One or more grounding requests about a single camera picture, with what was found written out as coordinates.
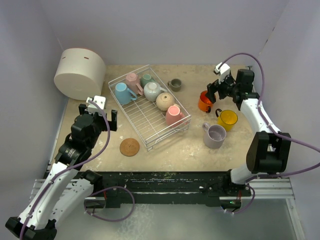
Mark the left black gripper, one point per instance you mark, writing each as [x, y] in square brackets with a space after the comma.
[107, 125]

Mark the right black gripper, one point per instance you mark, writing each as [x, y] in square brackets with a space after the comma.
[213, 87]

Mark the orange cup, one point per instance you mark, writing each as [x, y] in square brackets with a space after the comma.
[204, 103]

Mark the light blue mug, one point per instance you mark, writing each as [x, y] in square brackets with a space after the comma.
[123, 94]

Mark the light pink mug white inside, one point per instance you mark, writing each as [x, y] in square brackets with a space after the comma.
[133, 82]

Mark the coral pink mug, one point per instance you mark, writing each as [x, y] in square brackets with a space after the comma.
[174, 116]

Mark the beige round mug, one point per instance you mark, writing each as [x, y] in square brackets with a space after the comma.
[164, 101]

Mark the pale grey white mug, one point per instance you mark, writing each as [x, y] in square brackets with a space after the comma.
[152, 90]

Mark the sage green cup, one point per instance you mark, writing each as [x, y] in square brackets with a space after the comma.
[146, 78]

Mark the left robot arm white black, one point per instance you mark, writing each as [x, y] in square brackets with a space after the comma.
[53, 203]

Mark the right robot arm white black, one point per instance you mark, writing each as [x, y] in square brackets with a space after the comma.
[269, 151]

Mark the yellow cup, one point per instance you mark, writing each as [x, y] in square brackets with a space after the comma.
[226, 118]

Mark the olive green small cup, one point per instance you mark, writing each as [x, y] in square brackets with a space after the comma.
[175, 84]

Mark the round woven cork coaster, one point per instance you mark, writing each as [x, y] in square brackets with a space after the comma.
[129, 147]

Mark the large white cylindrical container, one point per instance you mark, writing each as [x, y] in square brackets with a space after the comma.
[80, 74]

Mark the lilac mug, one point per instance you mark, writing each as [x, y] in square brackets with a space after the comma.
[214, 135]

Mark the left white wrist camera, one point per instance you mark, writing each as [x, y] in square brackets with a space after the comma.
[96, 102]

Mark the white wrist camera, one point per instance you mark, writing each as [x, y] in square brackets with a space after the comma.
[222, 70]
[96, 102]

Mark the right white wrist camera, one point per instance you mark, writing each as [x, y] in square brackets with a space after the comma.
[222, 70]

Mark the white wire dish rack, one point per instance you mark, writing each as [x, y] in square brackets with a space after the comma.
[145, 117]

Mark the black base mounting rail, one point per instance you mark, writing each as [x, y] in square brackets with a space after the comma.
[209, 188]

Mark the aluminium frame rail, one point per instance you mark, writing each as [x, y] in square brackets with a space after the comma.
[276, 101]

